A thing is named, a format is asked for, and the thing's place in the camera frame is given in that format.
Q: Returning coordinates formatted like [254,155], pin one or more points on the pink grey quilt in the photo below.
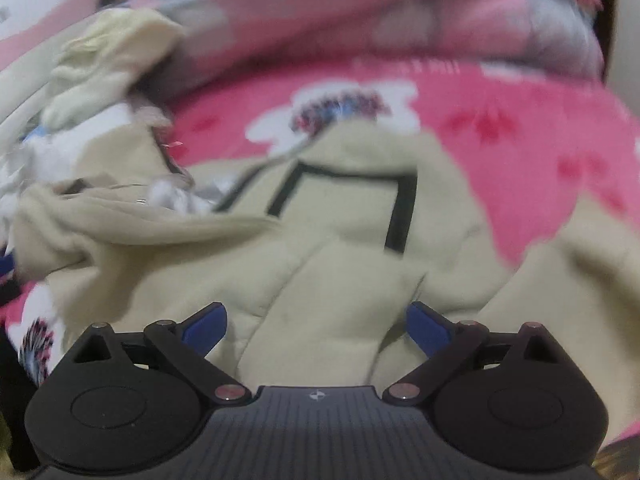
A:
[350,5]

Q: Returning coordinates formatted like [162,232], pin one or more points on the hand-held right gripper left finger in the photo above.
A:
[205,329]

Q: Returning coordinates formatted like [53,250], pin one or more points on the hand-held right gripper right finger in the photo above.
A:
[426,330]

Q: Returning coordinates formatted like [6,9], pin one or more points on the white cloth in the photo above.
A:
[75,135]

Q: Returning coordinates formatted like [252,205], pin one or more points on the cream cloth pile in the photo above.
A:
[110,60]

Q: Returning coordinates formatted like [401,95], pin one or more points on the pink floral blanket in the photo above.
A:
[500,125]

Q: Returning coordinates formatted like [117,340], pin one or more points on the beige zip jacket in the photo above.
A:
[325,245]

